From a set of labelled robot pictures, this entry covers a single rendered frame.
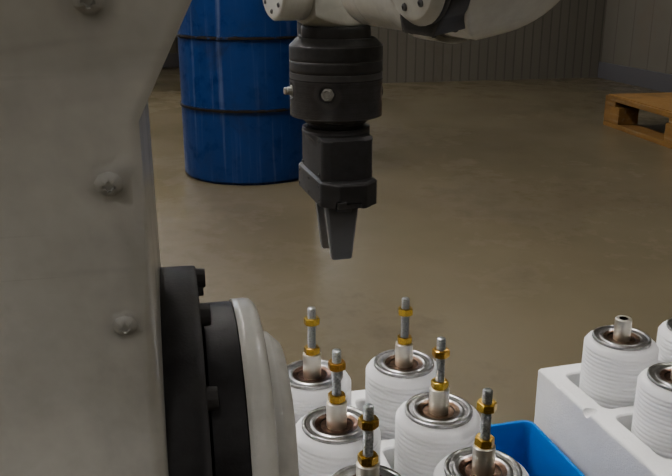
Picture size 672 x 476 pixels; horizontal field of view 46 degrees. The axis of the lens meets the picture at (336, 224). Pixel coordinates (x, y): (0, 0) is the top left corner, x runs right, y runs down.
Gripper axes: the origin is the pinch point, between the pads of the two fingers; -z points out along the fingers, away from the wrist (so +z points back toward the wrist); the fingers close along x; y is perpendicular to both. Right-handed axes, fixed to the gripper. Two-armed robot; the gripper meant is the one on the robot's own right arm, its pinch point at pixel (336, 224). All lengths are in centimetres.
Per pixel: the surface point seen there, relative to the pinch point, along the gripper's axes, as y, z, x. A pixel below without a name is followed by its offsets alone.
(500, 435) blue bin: -27.9, -37.4, 14.6
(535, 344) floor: -59, -48, 59
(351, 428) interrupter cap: -1.4, -22.8, -1.1
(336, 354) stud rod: 0.1, -14.1, -0.5
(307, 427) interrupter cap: 3.2, -22.5, 0.0
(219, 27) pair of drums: -17, 8, 209
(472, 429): -14.2, -23.2, -4.1
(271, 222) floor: -24, -48, 158
